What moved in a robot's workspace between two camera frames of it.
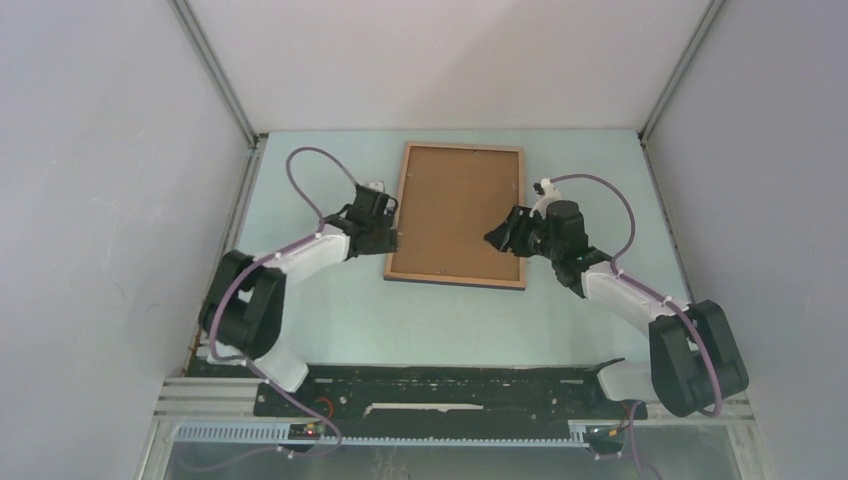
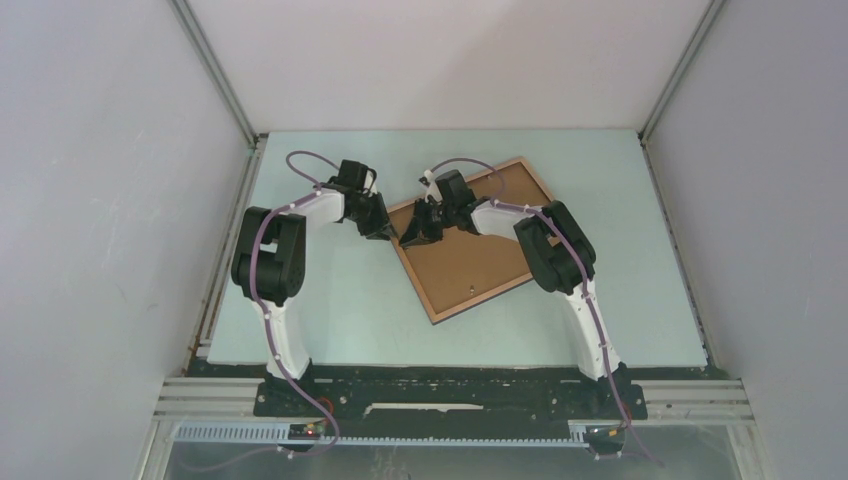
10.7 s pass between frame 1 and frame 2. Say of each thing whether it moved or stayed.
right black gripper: moved
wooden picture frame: moved
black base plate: stayed
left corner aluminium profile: stayed
